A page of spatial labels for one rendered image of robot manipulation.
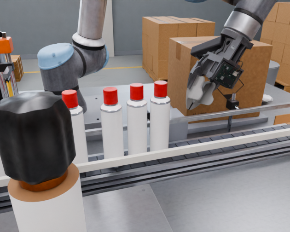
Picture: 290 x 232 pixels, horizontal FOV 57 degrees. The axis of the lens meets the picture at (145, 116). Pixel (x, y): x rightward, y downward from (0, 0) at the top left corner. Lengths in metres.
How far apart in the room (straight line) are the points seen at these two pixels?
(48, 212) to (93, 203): 0.26
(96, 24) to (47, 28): 5.08
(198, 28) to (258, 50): 3.01
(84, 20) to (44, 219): 0.72
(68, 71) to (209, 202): 0.58
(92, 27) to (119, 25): 5.04
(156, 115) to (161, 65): 3.25
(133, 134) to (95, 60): 0.41
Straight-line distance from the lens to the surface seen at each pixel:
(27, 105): 0.31
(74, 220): 0.39
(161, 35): 3.83
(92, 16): 0.95
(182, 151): 0.72
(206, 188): 0.73
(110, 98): 0.61
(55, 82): 0.92
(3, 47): 0.67
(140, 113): 0.65
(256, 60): 1.02
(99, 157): 0.74
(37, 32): 6.07
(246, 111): 0.88
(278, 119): 1.12
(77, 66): 0.94
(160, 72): 3.93
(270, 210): 0.72
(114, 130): 0.64
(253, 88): 1.05
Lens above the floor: 1.29
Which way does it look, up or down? 25 degrees down
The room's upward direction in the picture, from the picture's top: straight up
